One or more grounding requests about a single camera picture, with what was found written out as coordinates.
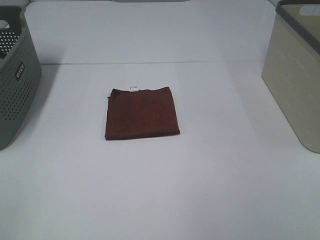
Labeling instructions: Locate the grey perforated plastic basket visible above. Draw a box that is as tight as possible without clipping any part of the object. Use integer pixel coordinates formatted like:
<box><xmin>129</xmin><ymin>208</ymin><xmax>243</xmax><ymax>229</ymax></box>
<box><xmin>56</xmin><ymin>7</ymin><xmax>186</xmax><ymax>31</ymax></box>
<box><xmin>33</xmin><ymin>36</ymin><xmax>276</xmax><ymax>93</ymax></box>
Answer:
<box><xmin>0</xmin><ymin>5</ymin><xmax>42</xmax><ymax>149</ymax></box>

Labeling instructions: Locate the brown towel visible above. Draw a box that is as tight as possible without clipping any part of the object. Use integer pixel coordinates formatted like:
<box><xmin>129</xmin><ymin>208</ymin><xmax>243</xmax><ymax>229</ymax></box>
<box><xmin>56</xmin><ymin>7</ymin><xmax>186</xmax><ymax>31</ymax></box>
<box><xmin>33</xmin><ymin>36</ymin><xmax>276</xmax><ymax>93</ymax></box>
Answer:
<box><xmin>104</xmin><ymin>86</ymin><xmax>180</xmax><ymax>141</ymax></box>

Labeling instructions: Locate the beige plastic basket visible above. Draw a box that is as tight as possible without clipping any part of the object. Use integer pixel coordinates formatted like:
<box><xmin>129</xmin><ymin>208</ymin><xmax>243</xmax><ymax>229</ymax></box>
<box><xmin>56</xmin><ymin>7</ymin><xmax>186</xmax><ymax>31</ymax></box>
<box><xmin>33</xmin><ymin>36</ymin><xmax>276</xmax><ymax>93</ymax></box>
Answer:
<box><xmin>262</xmin><ymin>0</ymin><xmax>320</xmax><ymax>153</ymax></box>

